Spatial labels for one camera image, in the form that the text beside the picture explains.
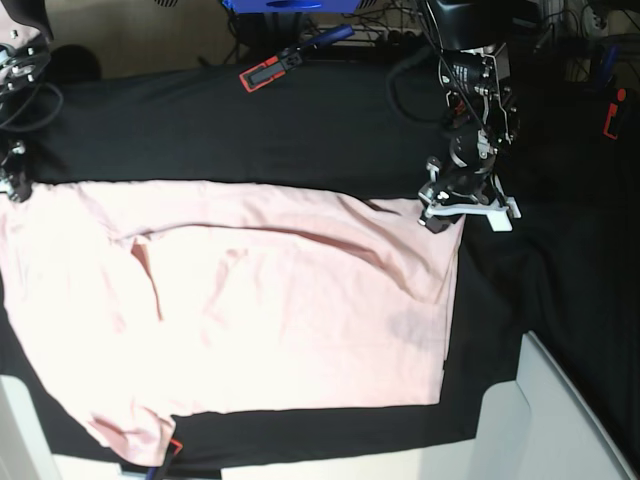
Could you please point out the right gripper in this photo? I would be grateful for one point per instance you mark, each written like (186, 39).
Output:
(15, 183)

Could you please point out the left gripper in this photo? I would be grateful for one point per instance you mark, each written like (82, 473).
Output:
(465, 184)

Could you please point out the pink T-shirt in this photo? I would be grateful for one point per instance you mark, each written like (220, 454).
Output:
(137, 303)

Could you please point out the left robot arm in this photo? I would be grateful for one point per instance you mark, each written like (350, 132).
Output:
(481, 121)

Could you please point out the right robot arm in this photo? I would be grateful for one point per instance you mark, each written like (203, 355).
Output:
(25, 55)

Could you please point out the black table cloth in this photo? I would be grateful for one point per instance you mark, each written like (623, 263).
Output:
(568, 271)

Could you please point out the black power strip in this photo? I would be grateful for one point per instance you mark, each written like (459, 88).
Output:
(370, 38)

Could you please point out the red black top clamp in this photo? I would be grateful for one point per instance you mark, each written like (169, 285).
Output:
(291, 58)

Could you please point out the red black clamp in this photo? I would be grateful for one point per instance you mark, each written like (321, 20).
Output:
(158, 473)
(604, 60)
(291, 58)

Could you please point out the red black right clamp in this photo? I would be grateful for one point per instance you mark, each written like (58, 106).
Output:
(604, 60)

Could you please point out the blue box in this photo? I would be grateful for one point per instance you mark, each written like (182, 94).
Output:
(291, 6)

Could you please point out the red black bottom clamp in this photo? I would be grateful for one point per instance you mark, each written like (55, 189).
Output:
(158, 473)

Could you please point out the white table frame left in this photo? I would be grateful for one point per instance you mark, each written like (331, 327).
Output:
(25, 453)

